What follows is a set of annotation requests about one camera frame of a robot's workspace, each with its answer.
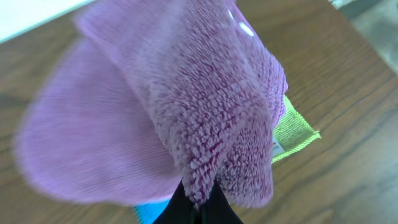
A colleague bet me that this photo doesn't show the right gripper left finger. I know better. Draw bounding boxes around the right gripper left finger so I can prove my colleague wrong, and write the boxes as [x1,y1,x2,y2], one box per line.
[153,182,195,224]

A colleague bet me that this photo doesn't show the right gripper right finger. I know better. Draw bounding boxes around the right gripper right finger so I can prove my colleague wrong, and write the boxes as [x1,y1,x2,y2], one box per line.
[200,180,243,224]

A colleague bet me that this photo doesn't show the purple microfibre cloth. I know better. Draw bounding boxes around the purple microfibre cloth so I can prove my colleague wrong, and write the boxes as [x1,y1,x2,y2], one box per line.
[16,0,287,207]

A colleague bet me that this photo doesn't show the blue cloth in pile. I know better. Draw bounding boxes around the blue cloth in pile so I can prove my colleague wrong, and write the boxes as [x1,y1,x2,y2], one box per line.
[134,200,169,224]

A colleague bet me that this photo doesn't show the yellow-green cloth in pile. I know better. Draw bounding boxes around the yellow-green cloth in pile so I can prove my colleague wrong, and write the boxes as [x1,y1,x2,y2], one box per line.
[272,96,321,163]

